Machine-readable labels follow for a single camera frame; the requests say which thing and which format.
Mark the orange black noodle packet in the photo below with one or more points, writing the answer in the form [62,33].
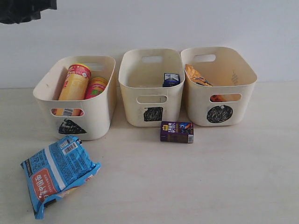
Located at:
[197,78]

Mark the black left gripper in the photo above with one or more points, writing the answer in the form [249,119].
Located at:
[22,11]

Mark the pink Lays chips can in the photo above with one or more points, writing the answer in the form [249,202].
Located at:
[95,87]

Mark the cream bin square mark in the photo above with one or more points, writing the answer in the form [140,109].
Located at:
[146,102]

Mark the cream bin triangle mark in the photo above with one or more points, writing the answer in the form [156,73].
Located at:
[97,111]

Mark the blue white milk carton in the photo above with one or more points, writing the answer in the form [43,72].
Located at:
[171,79]

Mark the purple drink carton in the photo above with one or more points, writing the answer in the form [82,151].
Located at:
[179,132]

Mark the blue noodle packet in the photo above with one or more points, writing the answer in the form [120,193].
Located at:
[56,171]

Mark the yellow Lays chips can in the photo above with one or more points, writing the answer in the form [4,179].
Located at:
[75,83]

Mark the cream bin circle mark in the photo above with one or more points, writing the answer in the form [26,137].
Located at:
[225,102]

